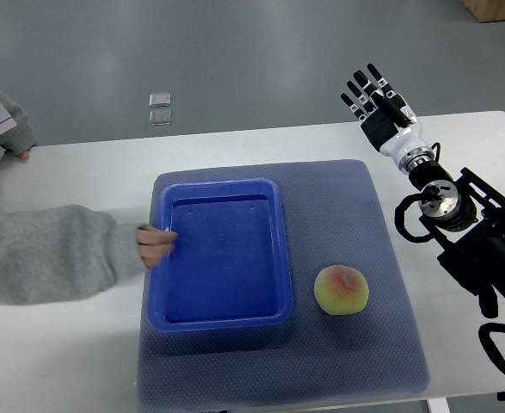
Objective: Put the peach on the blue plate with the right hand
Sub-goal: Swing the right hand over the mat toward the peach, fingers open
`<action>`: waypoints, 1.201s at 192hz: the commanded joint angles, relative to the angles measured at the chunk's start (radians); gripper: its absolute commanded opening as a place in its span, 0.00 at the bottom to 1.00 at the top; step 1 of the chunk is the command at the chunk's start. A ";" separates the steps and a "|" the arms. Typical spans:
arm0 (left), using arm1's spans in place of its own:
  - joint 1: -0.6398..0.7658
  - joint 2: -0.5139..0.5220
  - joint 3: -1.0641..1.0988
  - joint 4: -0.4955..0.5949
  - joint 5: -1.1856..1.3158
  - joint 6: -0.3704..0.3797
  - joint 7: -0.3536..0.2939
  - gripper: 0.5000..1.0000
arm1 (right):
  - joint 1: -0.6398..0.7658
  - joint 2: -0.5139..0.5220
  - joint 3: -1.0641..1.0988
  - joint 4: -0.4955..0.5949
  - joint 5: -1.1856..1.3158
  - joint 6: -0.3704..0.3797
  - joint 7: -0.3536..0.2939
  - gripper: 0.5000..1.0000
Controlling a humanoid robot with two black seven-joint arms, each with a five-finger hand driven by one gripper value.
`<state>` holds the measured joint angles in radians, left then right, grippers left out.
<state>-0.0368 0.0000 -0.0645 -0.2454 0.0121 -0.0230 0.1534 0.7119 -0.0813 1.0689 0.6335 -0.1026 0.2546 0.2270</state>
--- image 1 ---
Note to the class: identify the person's right hand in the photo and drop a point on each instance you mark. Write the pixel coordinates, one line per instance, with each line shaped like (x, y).
(154, 244)

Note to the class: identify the person's left hand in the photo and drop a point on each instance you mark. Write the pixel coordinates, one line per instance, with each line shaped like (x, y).
(23, 156)

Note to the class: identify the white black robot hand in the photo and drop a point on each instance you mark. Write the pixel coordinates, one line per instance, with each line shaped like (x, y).
(387, 120)

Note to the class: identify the blue plastic tray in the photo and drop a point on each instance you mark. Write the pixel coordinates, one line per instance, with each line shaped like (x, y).
(229, 268)

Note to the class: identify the yellow red peach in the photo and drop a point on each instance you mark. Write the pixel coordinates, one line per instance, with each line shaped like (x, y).
(341, 290)

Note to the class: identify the grey sleeved forearm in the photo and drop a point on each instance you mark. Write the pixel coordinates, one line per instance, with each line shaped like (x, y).
(63, 254)

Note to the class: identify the grey sleeved left forearm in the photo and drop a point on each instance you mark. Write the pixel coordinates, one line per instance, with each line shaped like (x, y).
(22, 136)

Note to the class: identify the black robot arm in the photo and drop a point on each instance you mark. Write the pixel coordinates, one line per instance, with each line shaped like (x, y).
(466, 217)

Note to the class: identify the upper metal floor plate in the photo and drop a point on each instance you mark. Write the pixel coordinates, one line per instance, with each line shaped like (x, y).
(160, 99)

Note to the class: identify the blue grey foam mat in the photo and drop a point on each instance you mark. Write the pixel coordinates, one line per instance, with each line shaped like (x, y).
(332, 216)

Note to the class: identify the wooden box corner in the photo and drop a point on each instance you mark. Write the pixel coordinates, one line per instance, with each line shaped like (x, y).
(486, 10)

